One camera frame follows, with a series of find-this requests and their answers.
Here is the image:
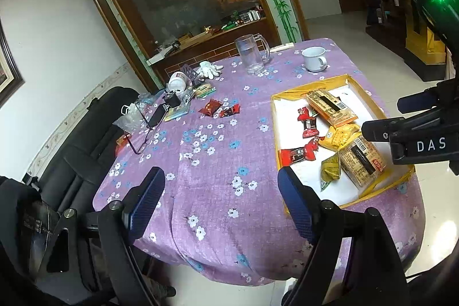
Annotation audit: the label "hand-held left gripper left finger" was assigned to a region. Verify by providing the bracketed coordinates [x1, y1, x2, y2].
[22, 167, 166, 306]

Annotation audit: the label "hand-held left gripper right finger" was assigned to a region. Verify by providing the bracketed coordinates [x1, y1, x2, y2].
[277, 167, 414, 306]

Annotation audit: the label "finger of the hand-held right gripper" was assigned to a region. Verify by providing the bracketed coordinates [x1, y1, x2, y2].
[361, 117, 406, 143]
[397, 87, 443, 115]

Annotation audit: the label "white tray with yellow tape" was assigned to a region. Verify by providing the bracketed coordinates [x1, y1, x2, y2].
[271, 74, 417, 219]

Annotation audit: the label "orange biscuit packet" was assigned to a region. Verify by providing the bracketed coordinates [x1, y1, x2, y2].
[306, 88, 359, 128]
[339, 136, 388, 189]

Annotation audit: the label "yellow chips packet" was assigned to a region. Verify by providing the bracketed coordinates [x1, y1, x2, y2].
[318, 123, 362, 152]

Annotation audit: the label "small yellow green snack packet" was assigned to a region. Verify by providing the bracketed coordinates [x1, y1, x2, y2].
[319, 153, 341, 192]

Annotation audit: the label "black red candy packet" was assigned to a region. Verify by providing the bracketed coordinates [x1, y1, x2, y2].
[302, 118, 320, 139]

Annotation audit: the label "gold cabinet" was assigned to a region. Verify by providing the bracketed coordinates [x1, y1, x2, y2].
[396, 0, 449, 81]

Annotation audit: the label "orange red packet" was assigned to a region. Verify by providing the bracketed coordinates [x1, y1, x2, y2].
[115, 135, 131, 156]

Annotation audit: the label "black eyeglasses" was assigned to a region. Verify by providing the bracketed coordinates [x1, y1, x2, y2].
[127, 102, 160, 154]

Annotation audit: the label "purple floral tablecloth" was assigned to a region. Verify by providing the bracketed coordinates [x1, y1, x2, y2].
[92, 37, 425, 285]

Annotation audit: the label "clear plastic bag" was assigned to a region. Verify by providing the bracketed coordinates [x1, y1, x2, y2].
[113, 102, 151, 131]

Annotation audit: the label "black phone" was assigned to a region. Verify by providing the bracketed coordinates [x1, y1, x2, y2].
[147, 108, 169, 127]

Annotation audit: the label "black leather sofa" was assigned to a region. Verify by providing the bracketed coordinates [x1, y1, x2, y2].
[22, 87, 155, 221]

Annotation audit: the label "teal booklet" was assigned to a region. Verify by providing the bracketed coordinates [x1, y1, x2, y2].
[163, 102, 192, 122]

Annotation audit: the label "white enamel mug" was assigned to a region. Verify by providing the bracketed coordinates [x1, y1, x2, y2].
[300, 46, 328, 73]

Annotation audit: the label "small black box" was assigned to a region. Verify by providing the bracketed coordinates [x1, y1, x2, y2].
[162, 94, 182, 109]

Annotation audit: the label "white plastic jar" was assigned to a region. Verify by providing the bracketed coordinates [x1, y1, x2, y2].
[168, 71, 188, 93]

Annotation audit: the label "green flat packet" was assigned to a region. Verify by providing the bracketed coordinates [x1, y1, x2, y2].
[194, 84, 216, 99]

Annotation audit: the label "dark grey plastic piece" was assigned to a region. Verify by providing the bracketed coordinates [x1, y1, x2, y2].
[179, 64, 201, 84]

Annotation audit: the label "white work glove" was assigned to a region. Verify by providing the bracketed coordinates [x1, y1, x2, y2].
[198, 60, 225, 79]

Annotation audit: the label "clear glass mug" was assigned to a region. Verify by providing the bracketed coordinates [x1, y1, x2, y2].
[234, 34, 271, 75]

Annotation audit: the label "row of small bottles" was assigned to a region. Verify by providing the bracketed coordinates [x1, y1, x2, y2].
[238, 10, 262, 22]

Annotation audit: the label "framed wall picture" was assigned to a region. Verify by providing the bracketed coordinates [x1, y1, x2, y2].
[0, 23, 25, 108]

